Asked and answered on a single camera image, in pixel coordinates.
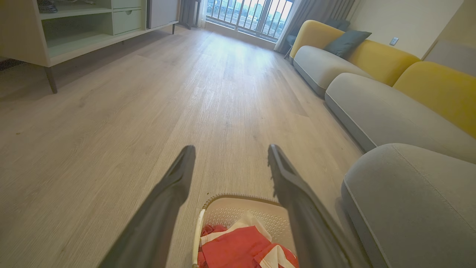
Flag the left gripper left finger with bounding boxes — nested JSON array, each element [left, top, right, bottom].
[[99, 145, 196, 268]]

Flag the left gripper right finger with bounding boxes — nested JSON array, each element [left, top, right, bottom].
[[267, 144, 372, 268]]

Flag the red cloth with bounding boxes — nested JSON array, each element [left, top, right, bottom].
[[197, 212, 300, 268]]

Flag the grey sofa seat module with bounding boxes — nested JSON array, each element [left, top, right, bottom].
[[293, 45, 373, 98], [325, 73, 476, 164], [341, 143, 476, 268]]

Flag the short yellow sofa backrest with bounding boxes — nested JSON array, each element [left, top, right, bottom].
[[393, 61, 476, 139]]

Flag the cream plastic laundry basket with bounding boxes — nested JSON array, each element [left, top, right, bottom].
[[192, 194, 298, 268]]

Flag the teal throw cushion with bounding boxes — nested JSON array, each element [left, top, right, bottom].
[[323, 30, 372, 60]]

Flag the pale green cabinet drawer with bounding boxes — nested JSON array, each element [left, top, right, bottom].
[[112, 9, 142, 35]]

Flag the dark grey throw cushion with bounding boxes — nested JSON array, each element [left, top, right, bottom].
[[324, 19, 351, 32]]

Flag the grey cabinet door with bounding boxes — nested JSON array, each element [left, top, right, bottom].
[[147, 0, 180, 29]]

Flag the narrow grey window curtain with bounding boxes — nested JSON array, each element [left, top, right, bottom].
[[179, 0, 203, 29]]

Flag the window balcony railing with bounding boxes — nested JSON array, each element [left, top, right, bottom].
[[206, 0, 294, 42]]

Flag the wide grey window curtain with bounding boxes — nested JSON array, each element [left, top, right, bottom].
[[274, 0, 356, 52]]

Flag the pale green media cabinet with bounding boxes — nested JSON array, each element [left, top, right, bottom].
[[0, 0, 180, 94]]

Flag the dark object on shelf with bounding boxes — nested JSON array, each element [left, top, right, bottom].
[[36, 0, 58, 14]]

